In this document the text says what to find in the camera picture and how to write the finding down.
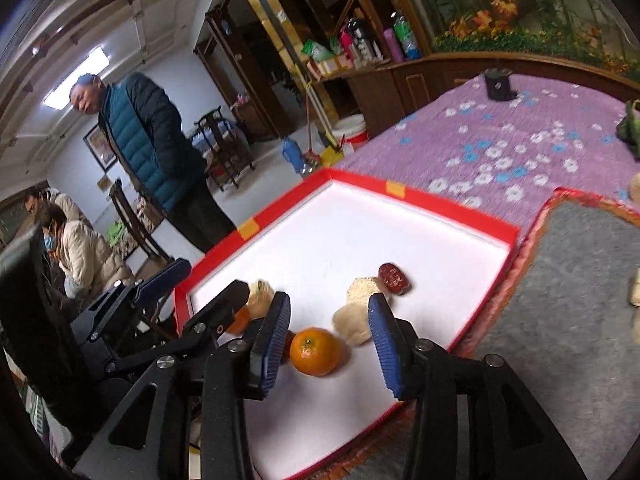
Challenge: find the red date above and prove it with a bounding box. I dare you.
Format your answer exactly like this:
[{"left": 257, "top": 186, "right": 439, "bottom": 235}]
[
  {"left": 281, "top": 330, "right": 295, "bottom": 364},
  {"left": 378, "top": 262, "right": 411, "bottom": 296}
]

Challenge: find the small orange mandarin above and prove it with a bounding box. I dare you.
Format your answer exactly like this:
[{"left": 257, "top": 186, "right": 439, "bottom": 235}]
[{"left": 227, "top": 306, "right": 252, "bottom": 336}]

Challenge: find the large orange mandarin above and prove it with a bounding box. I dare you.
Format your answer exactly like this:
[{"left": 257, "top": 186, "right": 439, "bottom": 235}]
[{"left": 288, "top": 327, "right": 342, "bottom": 377}]

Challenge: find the sugarcane chunk with bark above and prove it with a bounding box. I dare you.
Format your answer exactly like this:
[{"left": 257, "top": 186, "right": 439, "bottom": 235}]
[{"left": 246, "top": 280, "right": 274, "bottom": 320}]

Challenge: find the white octagonal cane chunk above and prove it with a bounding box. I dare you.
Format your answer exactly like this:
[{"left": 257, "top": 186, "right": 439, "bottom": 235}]
[{"left": 332, "top": 304, "right": 371, "bottom": 347}]

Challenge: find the pale sugarcane chunk tall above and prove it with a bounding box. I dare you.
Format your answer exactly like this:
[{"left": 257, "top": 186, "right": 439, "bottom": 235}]
[{"left": 628, "top": 268, "right": 640, "bottom": 308}]

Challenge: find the small white cane chunk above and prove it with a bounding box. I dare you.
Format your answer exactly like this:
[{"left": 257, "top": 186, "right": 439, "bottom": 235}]
[{"left": 347, "top": 276, "right": 390, "bottom": 306}]

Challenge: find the seated person beige jacket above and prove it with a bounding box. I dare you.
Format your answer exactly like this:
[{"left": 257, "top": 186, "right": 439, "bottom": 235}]
[{"left": 24, "top": 188, "right": 134, "bottom": 300}]

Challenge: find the red white tray box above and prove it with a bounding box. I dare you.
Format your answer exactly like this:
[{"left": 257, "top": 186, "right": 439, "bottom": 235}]
[{"left": 174, "top": 169, "right": 518, "bottom": 479}]

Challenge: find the dark wooden chair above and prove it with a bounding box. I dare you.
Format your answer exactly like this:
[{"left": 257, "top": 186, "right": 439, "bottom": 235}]
[{"left": 193, "top": 106, "right": 255, "bottom": 192}]

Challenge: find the framed landscape painting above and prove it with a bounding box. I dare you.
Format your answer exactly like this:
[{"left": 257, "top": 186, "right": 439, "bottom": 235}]
[{"left": 84, "top": 125, "right": 117, "bottom": 172}]

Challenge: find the grey felt mat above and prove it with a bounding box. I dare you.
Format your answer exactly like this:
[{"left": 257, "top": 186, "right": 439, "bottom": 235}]
[{"left": 328, "top": 188, "right": 639, "bottom": 479}]

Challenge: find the man in teal jacket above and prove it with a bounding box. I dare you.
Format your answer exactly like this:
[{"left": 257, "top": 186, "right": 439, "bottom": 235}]
[{"left": 70, "top": 73, "right": 235, "bottom": 254}]

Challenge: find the blue water jug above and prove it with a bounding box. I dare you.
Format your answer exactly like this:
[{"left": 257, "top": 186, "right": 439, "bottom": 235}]
[{"left": 281, "top": 136, "right": 307, "bottom": 176}]

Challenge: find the purple floral tablecloth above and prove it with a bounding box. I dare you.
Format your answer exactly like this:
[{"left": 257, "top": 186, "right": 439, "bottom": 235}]
[{"left": 340, "top": 75, "right": 639, "bottom": 232}]

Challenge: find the white plastic bucket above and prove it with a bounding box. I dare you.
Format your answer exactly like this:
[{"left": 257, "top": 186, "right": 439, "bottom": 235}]
[{"left": 332, "top": 114, "right": 370, "bottom": 153}]

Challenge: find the cane chunk on purple cloth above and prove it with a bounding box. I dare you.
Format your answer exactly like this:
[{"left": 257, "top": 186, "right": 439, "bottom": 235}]
[{"left": 628, "top": 172, "right": 640, "bottom": 204}]

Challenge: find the pink thermos bottle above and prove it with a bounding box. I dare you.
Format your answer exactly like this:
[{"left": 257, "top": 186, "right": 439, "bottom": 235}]
[{"left": 383, "top": 28, "right": 405, "bottom": 63}]

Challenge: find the steel thermos flask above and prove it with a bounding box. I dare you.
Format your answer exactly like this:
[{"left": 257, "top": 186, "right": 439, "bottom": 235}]
[{"left": 347, "top": 18, "right": 383, "bottom": 64}]

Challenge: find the green leafy vegetable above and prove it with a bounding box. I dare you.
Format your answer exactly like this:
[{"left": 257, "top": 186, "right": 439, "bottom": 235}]
[{"left": 616, "top": 100, "right": 640, "bottom": 160}]

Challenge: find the green plastic bottle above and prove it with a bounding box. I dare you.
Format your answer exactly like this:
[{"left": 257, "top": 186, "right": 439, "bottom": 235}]
[{"left": 392, "top": 12, "right": 422, "bottom": 61}]

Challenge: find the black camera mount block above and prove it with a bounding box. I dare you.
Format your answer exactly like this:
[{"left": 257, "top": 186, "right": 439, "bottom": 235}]
[{"left": 483, "top": 68, "right": 518, "bottom": 102}]

